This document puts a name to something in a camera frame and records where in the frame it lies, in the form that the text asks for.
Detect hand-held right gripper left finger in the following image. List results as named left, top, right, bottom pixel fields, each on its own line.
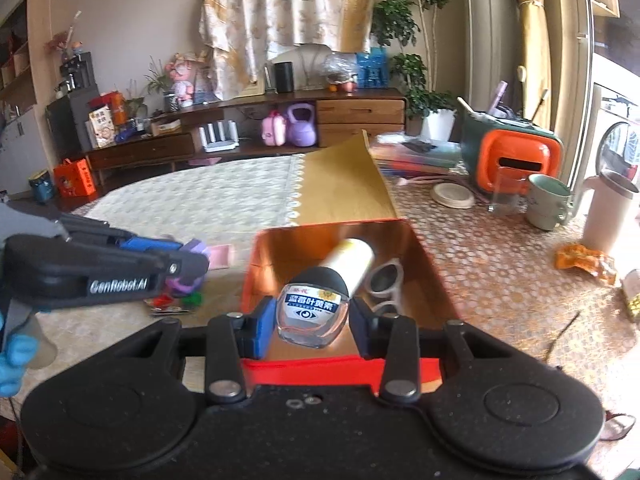
left=119, top=297, right=277, bottom=406

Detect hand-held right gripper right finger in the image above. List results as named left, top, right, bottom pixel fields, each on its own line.
left=350, top=297, right=483, bottom=406

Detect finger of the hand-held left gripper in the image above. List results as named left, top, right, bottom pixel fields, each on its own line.
left=150, top=249, right=211, bottom=287
left=59, top=214, right=184, bottom=262

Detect purple toy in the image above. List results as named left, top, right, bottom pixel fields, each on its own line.
left=167, top=239, right=207, bottom=297

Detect eye drop bottle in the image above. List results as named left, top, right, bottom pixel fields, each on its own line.
left=275, top=267, right=352, bottom=351

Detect white frame sunglasses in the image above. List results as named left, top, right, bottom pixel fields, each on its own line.
left=362, top=257, right=407, bottom=317

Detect cream white bottle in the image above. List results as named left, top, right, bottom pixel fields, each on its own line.
left=320, top=238, right=376, bottom=297

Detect orange cardboard box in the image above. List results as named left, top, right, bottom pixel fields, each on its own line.
left=240, top=219, right=462, bottom=395

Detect person's left hand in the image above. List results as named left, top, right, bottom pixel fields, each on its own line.
left=0, top=310, right=41, bottom=397

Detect small pink box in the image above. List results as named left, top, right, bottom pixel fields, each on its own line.
left=206, top=244, right=236, bottom=272

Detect red green packet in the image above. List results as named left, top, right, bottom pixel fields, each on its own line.
left=144, top=291, right=205, bottom=317

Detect white lace tablecloth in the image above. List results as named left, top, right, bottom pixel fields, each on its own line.
left=30, top=154, right=307, bottom=376

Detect teal bucket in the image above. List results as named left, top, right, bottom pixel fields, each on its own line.
left=28, top=169, right=56, bottom=205

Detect orange paper bag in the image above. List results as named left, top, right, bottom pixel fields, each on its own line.
left=53, top=158, right=97, bottom=199

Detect white router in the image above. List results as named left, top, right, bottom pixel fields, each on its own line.
left=198, top=120, right=240, bottom=154

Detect printed cardboard box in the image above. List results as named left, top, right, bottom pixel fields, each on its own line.
left=88, top=106, right=117, bottom=149

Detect orange patterned tablecloth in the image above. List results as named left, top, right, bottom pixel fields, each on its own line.
left=385, top=160, right=640, bottom=466

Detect black small cabinet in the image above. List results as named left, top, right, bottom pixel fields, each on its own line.
left=46, top=85, right=102, bottom=162

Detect pink toy bag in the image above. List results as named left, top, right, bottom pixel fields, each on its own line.
left=260, top=110, right=289, bottom=147

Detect round white lid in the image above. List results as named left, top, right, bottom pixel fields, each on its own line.
left=432, top=182, right=475, bottom=210

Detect pink doll figure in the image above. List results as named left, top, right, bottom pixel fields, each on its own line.
left=169, top=51, right=202, bottom=109

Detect purple kettlebell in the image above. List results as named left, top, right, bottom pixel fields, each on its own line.
left=285, top=103, right=319, bottom=147

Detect stack of books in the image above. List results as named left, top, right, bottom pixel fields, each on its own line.
left=369, top=134, right=467, bottom=182

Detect black coffee machine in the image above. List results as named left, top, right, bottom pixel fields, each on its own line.
left=59, top=52, right=96, bottom=94

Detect thin black stick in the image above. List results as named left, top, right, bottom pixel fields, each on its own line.
left=546, top=311, right=582, bottom=362

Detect clear glass cup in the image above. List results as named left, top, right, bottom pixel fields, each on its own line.
left=487, top=164, right=532, bottom=214

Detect black cylinder speaker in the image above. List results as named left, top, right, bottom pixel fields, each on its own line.
left=275, top=61, right=295, bottom=94

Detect white plant pot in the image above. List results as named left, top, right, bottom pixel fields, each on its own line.
left=420, top=107, right=457, bottom=144

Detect wooden media cabinet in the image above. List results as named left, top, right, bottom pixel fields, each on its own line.
left=85, top=87, right=409, bottom=172

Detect pale green mug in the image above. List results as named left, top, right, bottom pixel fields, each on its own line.
left=525, top=173, right=577, bottom=231

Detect orange snack wrapper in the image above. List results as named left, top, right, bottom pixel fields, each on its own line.
left=554, top=242, right=619, bottom=287

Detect green orange container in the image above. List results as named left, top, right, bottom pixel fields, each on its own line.
left=459, top=109, right=564, bottom=202

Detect clear plastic bag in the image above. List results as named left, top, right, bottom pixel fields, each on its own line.
left=322, top=54, right=359, bottom=94

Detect blue packet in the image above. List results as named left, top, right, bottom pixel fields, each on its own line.
left=355, top=49, right=389, bottom=89

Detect floral hanging cloth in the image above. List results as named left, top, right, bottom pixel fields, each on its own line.
left=199, top=0, right=392, bottom=102

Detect white jug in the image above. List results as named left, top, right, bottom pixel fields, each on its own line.
left=582, top=170, right=640, bottom=257

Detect eyeglasses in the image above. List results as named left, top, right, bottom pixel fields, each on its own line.
left=599, top=409, right=637, bottom=442

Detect yellow white packet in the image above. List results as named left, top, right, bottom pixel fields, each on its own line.
left=621, top=269, right=640, bottom=324

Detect tall green houseplant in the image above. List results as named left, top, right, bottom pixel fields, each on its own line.
left=370, top=0, right=467, bottom=136

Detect washing machine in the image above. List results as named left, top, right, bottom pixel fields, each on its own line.
left=591, top=55, right=640, bottom=188

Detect yellow curtain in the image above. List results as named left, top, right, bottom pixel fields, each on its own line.
left=514, top=0, right=553, bottom=133

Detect wooden wall shelf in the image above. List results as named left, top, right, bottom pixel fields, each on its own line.
left=0, top=0, right=52, bottom=113

